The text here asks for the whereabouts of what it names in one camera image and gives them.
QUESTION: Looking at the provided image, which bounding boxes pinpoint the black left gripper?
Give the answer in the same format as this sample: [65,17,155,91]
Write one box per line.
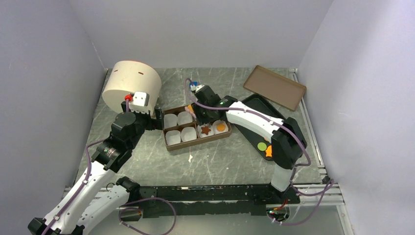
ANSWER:
[121,101,164,149]

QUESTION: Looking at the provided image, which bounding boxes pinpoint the brown star cookie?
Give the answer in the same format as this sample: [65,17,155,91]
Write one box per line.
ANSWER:
[201,126,211,135]

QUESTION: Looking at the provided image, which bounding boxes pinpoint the small round orange cookie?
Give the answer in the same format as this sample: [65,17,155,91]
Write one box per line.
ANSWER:
[216,123,227,133]

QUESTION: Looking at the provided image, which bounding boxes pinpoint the brown divided cookie box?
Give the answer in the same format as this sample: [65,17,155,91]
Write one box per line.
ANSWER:
[163,106,231,151]

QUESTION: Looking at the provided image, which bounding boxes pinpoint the pink cat-paw tongs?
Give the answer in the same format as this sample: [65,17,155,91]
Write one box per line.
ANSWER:
[184,104,197,121]

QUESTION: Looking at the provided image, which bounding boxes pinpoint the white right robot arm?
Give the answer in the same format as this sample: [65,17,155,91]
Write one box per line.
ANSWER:
[187,83,308,203]

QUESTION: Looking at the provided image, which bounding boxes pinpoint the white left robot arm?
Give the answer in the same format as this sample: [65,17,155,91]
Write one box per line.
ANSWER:
[28,101,164,235]

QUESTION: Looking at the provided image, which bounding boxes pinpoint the black cookie tray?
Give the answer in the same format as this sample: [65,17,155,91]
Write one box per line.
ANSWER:
[231,94,300,162]

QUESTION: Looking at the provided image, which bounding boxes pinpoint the cream cylindrical container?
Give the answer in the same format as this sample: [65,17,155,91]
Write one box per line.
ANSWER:
[102,61,161,114]

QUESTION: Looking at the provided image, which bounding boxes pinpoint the green round cookie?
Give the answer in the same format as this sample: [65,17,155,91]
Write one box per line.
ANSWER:
[257,142,268,152]

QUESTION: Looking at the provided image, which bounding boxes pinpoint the brown box lid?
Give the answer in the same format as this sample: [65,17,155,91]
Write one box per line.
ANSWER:
[243,65,307,111]

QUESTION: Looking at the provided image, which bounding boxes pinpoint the orange fish cookie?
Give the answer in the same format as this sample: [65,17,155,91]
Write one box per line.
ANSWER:
[265,145,273,158]

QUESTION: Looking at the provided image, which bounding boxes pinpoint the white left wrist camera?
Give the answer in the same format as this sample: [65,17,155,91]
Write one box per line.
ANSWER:
[124,91,150,107]

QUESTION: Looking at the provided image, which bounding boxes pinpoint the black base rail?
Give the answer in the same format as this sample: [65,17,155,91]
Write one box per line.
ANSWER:
[126,184,300,218]

